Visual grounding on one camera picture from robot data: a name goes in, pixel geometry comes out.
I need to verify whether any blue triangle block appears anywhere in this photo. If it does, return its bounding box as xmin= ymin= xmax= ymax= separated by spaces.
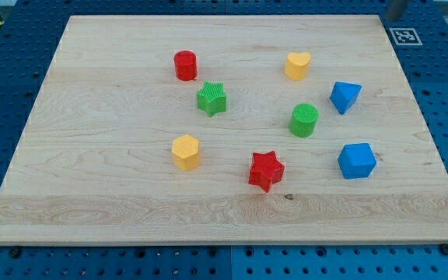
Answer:
xmin=330 ymin=81 xmax=362 ymax=114

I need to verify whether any wooden board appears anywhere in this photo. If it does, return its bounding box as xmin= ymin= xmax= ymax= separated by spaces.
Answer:
xmin=0 ymin=15 xmax=448 ymax=246

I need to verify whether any yellow hexagon block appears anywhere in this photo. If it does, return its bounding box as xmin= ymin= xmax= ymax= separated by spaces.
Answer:
xmin=171 ymin=135 xmax=200 ymax=171

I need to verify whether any green star block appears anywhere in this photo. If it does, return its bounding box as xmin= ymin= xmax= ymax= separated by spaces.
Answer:
xmin=197 ymin=81 xmax=227 ymax=117

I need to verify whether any red star block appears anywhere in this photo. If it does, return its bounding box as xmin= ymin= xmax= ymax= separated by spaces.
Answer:
xmin=248 ymin=151 xmax=285 ymax=193

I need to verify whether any green cylinder block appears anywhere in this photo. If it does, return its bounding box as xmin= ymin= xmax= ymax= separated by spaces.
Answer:
xmin=289 ymin=103 xmax=319 ymax=138

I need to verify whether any red cylinder block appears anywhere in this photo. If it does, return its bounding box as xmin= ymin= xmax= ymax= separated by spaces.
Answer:
xmin=173 ymin=50 xmax=198 ymax=81

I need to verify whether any yellow heart block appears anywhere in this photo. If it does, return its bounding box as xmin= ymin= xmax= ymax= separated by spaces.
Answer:
xmin=284 ymin=52 xmax=311 ymax=81

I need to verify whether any blue cube block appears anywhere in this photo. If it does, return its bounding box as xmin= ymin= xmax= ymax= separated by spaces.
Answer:
xmin=338 ymin=143 xmax=376 ymax=179

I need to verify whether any white fiducial marker tag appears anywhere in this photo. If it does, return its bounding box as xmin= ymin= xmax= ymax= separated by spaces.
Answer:
xmin=390 ymin=27 xmax=422 ymax=46

